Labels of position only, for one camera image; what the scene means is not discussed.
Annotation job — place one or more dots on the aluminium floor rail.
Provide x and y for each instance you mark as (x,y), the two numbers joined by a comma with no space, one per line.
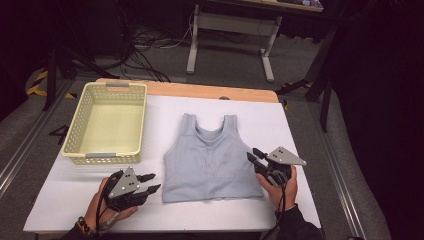
(336,173)
(30,140)

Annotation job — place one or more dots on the blue patterned object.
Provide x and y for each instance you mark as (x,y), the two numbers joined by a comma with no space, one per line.
(308,2)

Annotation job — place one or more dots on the black curtain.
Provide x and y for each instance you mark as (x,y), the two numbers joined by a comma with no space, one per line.
(383,100)
(13,50)

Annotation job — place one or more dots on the person's right hand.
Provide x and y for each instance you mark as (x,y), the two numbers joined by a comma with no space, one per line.
(286,196)

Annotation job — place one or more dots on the pale yellow plastic basket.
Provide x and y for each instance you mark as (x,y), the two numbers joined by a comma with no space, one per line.
(111,126)

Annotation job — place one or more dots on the dark round table grommet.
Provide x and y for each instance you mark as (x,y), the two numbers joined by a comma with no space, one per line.
(224,98)

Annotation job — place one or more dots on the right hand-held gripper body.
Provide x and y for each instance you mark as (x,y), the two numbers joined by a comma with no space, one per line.
(283,158)

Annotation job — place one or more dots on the black metal stand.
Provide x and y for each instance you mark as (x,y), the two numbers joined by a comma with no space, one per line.
(325,100)
(51,80)

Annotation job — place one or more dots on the white table mat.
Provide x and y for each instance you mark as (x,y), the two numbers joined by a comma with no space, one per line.
(83,186)

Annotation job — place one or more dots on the person's left hand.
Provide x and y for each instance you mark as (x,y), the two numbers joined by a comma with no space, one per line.
(95,215)

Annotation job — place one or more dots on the white metal table frame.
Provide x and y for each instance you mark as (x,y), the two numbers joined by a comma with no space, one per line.
(233,25)

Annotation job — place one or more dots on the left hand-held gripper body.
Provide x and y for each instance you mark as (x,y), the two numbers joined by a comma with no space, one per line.
(125,186)

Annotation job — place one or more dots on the light grey tank top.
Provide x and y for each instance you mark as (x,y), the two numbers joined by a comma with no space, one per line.
(210,166)

